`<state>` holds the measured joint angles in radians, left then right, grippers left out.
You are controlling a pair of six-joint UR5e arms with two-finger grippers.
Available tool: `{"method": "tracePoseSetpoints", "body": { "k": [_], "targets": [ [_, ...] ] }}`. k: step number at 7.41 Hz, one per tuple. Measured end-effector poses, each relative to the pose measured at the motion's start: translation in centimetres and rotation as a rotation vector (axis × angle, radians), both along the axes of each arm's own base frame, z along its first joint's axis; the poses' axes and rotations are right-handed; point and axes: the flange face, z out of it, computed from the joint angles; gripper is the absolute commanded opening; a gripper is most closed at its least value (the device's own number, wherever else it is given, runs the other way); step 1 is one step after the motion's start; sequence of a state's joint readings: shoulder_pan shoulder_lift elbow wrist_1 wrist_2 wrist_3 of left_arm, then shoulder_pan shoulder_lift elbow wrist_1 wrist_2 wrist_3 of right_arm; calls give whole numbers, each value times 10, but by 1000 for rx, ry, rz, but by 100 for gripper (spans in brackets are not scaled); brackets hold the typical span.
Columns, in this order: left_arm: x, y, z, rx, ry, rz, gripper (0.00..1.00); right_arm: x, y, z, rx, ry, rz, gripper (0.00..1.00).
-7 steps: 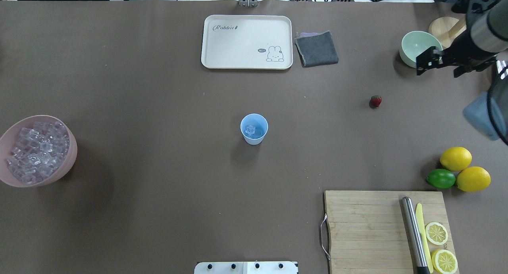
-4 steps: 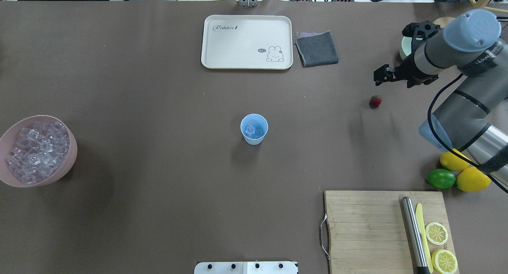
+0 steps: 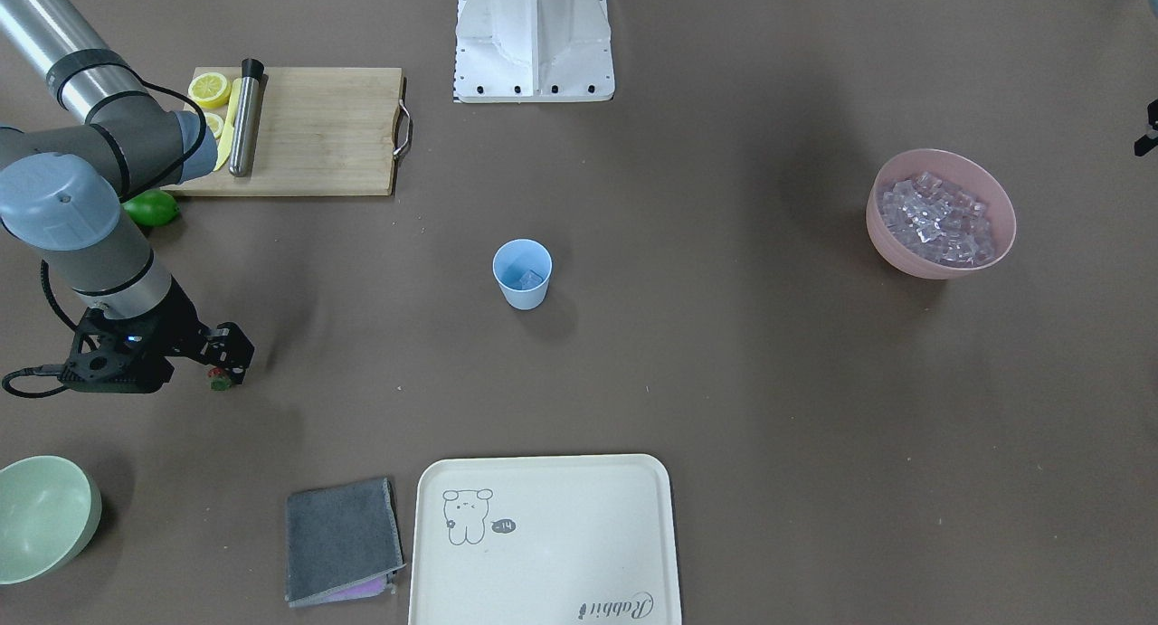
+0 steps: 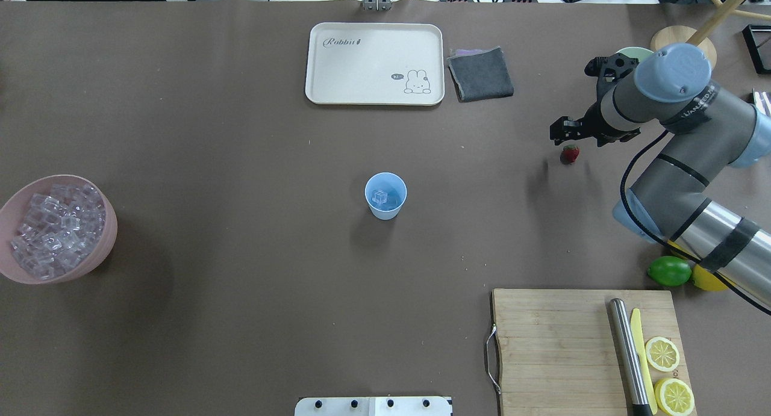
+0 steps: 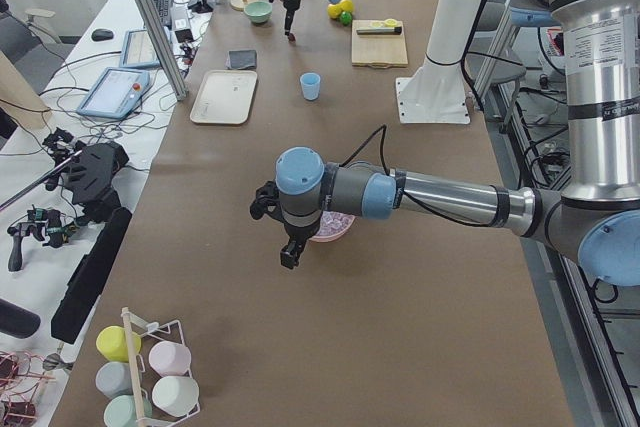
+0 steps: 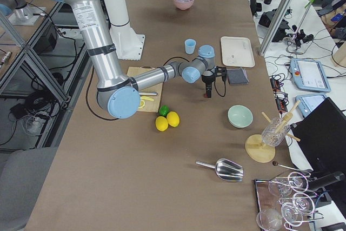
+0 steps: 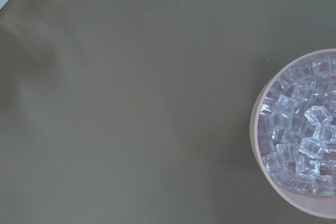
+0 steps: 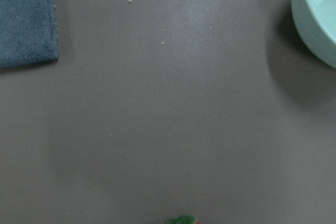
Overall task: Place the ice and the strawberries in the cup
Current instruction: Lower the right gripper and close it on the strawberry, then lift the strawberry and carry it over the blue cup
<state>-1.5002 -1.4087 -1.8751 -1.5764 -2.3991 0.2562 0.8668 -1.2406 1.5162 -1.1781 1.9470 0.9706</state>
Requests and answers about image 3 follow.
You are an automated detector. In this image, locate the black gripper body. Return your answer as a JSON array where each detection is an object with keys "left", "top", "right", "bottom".
[{"left": 61, "top": 281, "right": 214, "bottom": 394}]

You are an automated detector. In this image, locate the red strawberry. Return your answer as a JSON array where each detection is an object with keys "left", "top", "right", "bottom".
[{"left": 207, "top": 368, "right": 236, "bottom": 392}]

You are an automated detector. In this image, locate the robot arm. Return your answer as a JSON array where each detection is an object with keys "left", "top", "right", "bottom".
[{"left": 1, "top": 0, "right": 255, "bottom": 398}]

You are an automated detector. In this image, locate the pile of clear ice cubes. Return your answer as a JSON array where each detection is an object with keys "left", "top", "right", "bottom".
[{"left": 874, "top": 172, "right": 997, "bottom": 269}]

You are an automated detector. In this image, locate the light blue plastic cup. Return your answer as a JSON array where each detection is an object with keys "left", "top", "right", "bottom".
[{"left": 492, "top": 238, "right": 554, "bottom": 310}]

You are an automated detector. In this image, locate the green lime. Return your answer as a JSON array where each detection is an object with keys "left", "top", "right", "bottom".
[{"left": 120, "top": 189, "right": 179, "bottom": 228}]

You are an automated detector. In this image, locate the pale green bowl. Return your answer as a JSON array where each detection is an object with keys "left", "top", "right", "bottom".
[{"left": 1, "top": 455, "right": 103, "bottom": 584}]

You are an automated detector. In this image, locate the pink bowl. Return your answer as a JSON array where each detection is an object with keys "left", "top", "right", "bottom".
[{"left": 865, "top": 148, "right": 1017, "bottom": 281}]

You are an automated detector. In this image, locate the lower lemon half slice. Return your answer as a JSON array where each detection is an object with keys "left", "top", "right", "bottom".
[{"left": 204, "top": 111, "right": 223, "bottom": 140}]

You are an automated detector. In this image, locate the lemon half slice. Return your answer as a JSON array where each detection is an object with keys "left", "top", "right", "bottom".
[
  {"left": 204, "top": 111, "right": 223, "bottom": 140},
  {"left": 186, "top": 71, "right": 233, "bottom": 109}
]

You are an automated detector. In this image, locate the grey folded cloth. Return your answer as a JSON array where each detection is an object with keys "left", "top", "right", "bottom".
[{"left": 284, "top": 477, "right": 405, "bottom": 608}]

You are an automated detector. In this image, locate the upper lemon half slice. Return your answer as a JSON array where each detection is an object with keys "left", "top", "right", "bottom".
[{"left": 186, "top": 71, "right": 233, "bottom": 109}]

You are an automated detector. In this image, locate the cream rabbit serving tray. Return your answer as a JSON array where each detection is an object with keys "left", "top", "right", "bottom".
[{"left": 408, "top": 453, "right": 683, "bottom": 624}]

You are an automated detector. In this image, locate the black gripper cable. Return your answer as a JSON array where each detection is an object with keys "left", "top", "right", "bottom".
[{"left": 0, "top": 78, "right": 211, "bottom": 399}]

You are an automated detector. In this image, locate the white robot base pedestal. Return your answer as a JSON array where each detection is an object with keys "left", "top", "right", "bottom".
[{"left": 452, "top": 0, "right": 616, "bottom": 103}]

